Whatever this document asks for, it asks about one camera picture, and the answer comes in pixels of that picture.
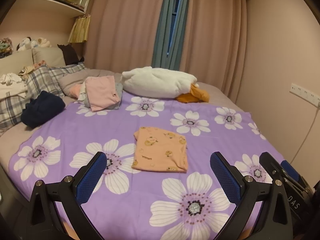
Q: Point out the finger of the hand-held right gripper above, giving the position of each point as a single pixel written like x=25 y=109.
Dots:
x=271 y=163
x=288 y=166

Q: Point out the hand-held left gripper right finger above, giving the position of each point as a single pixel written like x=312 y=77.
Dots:
x=226 y=177

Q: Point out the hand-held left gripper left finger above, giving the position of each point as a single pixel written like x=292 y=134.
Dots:
x=91 y=177

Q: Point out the orange printed shirt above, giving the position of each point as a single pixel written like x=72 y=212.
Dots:
x=160 y=150

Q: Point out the purple floral blanket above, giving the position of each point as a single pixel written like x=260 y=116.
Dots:
x=100 y=127

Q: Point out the white power strip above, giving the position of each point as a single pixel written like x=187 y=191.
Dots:
x=302 y=92

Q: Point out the navy dark cloth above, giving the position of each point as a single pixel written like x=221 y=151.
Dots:
x=42 y=107

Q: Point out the pink folded garment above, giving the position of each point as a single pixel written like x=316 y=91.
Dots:
x=100 y=92

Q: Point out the peach cloth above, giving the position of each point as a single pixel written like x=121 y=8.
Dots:
x=76 y=90

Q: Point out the grey folded garment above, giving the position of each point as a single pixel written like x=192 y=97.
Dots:
x=118 y=90

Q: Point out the white plush duck toy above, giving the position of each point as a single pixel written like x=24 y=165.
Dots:
x=160 y=82

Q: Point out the white striped garment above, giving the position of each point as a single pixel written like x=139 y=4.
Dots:
x=12 y=87

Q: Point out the brown printed cloth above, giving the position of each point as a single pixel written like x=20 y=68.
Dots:
x=27 y=70

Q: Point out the dark brown cloth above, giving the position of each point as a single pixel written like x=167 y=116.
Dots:
x=70 y=53

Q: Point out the beige cushion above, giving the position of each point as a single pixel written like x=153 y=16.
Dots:
x=48 y=55
x=12 y=65

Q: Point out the pink curtain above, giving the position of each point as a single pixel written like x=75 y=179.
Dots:
x=215 y=42
x=125 y=25

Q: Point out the pale plush toy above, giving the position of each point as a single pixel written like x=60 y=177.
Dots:
x=41 y=42

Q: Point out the yellow pleated cloth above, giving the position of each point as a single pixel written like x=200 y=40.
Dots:
x=78 y=30

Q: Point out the black and white plush toy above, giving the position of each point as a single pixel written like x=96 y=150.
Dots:
x=25 y=43

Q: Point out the blue-grey curtain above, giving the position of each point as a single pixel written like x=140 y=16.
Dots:
x=160 y=42

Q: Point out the colourful knitted cloth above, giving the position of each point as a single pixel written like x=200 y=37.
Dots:
x=6 y=48

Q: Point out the window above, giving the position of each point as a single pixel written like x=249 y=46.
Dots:
x=173 y=25

